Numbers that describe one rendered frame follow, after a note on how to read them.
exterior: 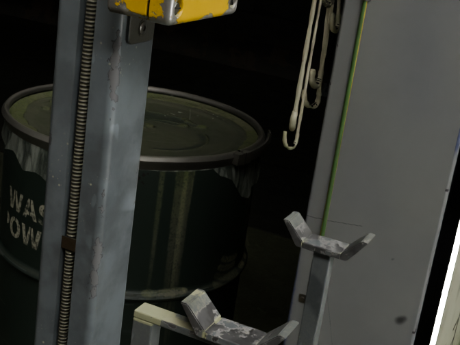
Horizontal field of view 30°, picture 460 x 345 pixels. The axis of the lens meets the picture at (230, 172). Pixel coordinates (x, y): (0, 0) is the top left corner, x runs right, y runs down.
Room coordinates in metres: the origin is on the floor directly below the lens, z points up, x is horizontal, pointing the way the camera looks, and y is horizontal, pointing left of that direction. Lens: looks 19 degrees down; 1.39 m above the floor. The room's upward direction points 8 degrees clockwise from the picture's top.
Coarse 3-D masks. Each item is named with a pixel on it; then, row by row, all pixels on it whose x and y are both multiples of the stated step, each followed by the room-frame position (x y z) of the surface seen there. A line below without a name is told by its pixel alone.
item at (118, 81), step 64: (64, 0) 0.67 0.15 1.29; (64, 64) 0.67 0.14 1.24; (128, 64) 0.67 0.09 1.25; (64, 128) 0.67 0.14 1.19; (128, 128) 0.68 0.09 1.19; (64, 192) 0.67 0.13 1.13; (128, 192) 0.69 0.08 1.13; (64, 256) 0.67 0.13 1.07; (128, 256) 0.70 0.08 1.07; (64, 320) 0.66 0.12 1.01
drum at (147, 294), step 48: (192, 96) 2.06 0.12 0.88; (48, 144) 1.56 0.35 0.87; (144, 192) 1.54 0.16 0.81; (192, 192) 1.58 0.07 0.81; (240, 192) 1.68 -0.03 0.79; (0, 240) 1.69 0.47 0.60; (144, 240) 1.54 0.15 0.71; (192, 240) 1.59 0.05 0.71; (240, 240) 1.73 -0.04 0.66; (0, 288) 1.67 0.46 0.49; (144, 288) 1.55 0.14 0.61; (192, 288) 1.59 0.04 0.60; (0, 336) 1.65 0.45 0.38
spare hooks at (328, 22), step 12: (312, 0) 1.16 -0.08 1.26; (324, 0) 1.17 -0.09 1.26; (312, 12) 1.16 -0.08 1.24; (336, 12) 1.20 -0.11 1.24; (324, 24) 1.20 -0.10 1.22; (336, 24) 1.20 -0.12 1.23; (324, 36) 1.20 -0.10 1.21; (312, 48) 1.17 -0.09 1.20; (324, 48) 1.20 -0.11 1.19; (324, 60) 1.20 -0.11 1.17; (300, 72) 1.16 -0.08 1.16; (312, 72) 1.17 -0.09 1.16; (300, 84) 1.16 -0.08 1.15; (312, 84) 1.18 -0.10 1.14; (300, 96) 1.16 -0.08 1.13; (300, 108) 1.17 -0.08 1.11; (312, 108) 1.20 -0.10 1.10; (300, 120) 1.16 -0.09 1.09
